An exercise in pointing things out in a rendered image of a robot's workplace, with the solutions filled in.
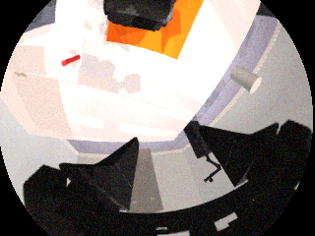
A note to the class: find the red peg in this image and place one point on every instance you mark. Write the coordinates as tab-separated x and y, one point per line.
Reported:
70	60

